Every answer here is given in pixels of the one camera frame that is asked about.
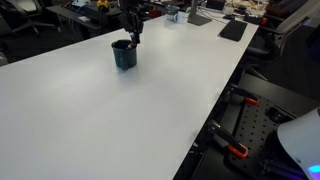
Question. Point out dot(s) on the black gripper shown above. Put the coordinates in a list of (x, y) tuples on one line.
[(131, 19)]

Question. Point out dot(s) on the red-capped marker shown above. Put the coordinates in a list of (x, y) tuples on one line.
[(131, 46)]

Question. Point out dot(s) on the dark blue mug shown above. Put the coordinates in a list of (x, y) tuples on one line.
[(125, 57)]

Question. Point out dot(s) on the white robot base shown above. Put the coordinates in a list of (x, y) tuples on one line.
[(300, 138)]

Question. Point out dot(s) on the yellow red toy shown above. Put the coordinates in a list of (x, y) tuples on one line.
[(103, 5)]

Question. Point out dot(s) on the white mug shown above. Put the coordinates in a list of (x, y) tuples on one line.
[(181, 17)]

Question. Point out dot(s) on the grey monitor stand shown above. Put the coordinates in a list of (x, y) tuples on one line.
[(194, 18)]

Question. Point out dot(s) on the black keyboard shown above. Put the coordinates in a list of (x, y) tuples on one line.
[(233, 30)]

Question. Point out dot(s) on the grey office chair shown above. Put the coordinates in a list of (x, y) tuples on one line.
[(27, 10)]

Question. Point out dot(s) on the black office chair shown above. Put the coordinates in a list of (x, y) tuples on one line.
[(268, 43)]

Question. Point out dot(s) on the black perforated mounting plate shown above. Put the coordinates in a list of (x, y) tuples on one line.
[(255, 126)]

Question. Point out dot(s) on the orange-handled clamp near table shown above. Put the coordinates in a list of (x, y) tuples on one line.
[(246, 95)]

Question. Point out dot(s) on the orange-handled clamp front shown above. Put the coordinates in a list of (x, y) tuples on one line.
[(235, 147)]

